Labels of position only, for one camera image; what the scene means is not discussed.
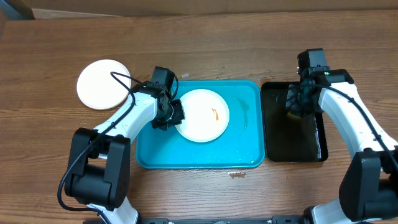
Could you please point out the brown cardboard backdrop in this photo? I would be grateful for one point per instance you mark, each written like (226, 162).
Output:
(196, 7)

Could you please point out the white plate with orange streak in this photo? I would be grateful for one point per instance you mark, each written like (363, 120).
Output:
(206, 116)

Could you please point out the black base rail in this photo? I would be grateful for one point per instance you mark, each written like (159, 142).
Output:
(274, 220)

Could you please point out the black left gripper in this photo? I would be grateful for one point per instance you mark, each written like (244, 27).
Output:
(180, 113)

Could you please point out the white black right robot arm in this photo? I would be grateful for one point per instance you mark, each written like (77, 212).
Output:
(368, 191)

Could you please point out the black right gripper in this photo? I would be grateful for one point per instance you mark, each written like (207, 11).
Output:
(298, 101)

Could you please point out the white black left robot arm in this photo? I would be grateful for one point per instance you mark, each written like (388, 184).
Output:
(98, 171)

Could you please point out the blue plastic tray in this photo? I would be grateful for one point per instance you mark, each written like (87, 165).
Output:
(240, 146)

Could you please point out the green yellow sponge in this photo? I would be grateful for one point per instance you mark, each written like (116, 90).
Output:
(293, 116)

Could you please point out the white plate with red ring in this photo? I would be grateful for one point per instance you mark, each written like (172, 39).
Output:
(97, 89)

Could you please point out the black water tray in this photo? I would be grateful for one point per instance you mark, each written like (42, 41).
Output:
(289, 139)

